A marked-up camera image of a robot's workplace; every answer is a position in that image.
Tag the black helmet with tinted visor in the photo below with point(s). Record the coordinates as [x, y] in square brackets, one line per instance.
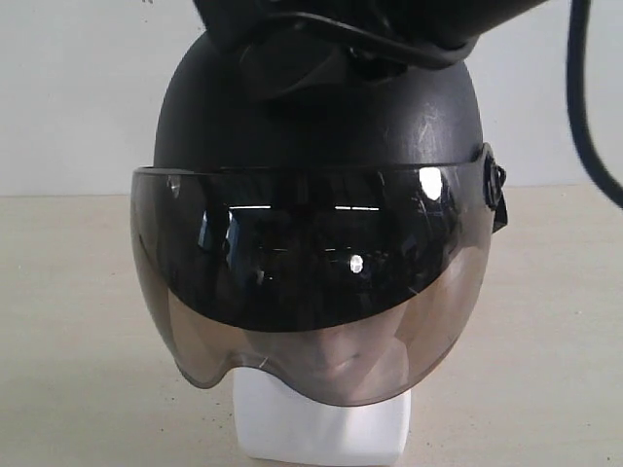
[335, 238]

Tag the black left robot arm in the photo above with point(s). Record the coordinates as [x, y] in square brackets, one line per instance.
[287, 46]

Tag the white mannequin head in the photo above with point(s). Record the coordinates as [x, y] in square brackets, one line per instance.
[321, 418]

